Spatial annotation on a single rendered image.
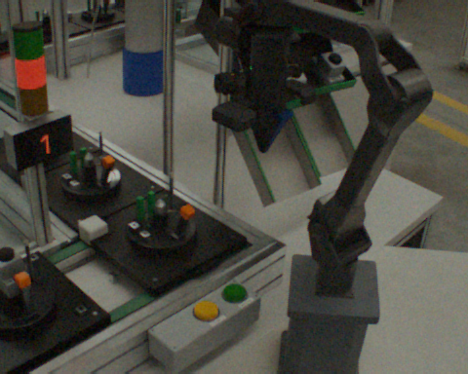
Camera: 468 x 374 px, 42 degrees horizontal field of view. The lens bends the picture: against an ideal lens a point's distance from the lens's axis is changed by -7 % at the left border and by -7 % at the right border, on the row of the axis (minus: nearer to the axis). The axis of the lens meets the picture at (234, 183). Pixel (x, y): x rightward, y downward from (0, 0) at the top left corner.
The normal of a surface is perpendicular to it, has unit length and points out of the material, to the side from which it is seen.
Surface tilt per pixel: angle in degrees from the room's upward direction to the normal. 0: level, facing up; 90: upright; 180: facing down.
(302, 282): 0
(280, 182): 45
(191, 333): 0
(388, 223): 0
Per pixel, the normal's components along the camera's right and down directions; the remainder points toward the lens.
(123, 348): 0.72, 0.39
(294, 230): 0.04, -0.85
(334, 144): 0.44, -0.29
